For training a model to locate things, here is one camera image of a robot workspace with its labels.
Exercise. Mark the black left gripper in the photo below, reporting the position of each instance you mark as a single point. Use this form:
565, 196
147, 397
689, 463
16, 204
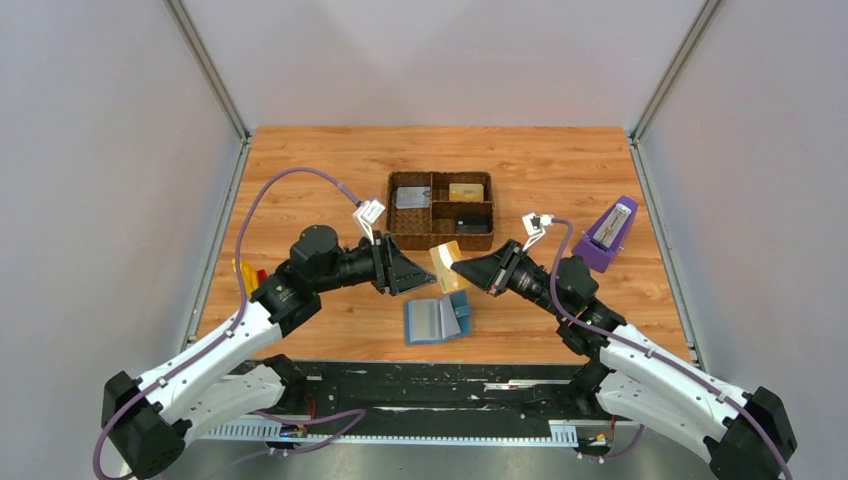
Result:
394, 272

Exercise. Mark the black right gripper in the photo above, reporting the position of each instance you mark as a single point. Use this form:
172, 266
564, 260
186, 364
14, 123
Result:
493, 272

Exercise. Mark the teal leather card holder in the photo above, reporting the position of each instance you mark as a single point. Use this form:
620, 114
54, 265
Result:
437, 320

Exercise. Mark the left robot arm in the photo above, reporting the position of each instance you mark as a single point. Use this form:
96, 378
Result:
150, 419

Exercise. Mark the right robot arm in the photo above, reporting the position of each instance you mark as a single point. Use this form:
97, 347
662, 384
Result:
739, 433

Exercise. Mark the black VIP card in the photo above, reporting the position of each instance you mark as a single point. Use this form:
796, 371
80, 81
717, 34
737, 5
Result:
468, 227

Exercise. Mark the silver card in basket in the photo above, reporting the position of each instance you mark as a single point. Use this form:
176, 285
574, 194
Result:
412, 197

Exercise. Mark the gold card in basket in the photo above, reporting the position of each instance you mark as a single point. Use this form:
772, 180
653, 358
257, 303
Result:
466, 192

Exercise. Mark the brown woven divided basket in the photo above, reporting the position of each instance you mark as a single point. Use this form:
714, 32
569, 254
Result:
422, 229

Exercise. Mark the purple metronome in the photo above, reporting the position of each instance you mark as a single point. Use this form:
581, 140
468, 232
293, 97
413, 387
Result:
601, 244

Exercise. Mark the yellow toy block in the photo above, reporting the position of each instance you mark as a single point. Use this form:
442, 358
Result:
247, 274

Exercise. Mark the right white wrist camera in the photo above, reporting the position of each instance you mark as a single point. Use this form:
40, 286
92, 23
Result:
535, 226

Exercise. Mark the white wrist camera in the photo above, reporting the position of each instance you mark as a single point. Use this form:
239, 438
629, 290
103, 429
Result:
535, 226
366, 215

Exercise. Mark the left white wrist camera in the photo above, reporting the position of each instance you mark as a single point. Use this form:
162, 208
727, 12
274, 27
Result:
366, 215

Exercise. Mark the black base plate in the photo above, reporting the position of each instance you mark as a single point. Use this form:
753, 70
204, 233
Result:
451, 399

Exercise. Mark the white slotted cable duct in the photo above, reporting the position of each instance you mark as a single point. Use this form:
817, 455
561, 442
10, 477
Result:
559, 434

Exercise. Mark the aluminium frame rail left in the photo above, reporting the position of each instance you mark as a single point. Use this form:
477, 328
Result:
194, 138

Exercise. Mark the aluminium frame rail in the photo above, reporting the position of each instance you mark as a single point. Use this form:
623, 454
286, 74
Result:
194, 138
679, 162

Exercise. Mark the aluminium frame rail right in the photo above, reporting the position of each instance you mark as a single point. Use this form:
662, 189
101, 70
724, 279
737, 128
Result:
679, 162

